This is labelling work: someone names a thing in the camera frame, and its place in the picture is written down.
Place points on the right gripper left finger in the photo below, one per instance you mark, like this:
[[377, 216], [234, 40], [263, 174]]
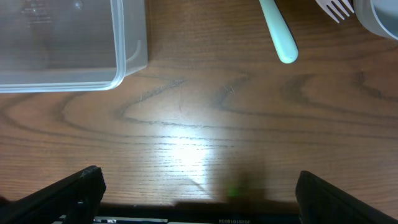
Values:
[[76, 197]]

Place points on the grey plastic bowl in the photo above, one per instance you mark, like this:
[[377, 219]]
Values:
[[378, 16]]

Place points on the clear plastic container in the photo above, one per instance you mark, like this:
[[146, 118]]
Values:
[[71, 45]]

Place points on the black mounting rail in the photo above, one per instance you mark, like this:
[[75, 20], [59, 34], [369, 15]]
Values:
[[187, 212]]

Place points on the mint green plastic spoon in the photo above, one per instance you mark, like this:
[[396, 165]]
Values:
[[281, 36]]

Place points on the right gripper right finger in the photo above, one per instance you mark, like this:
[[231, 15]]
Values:
[[320, 202]]

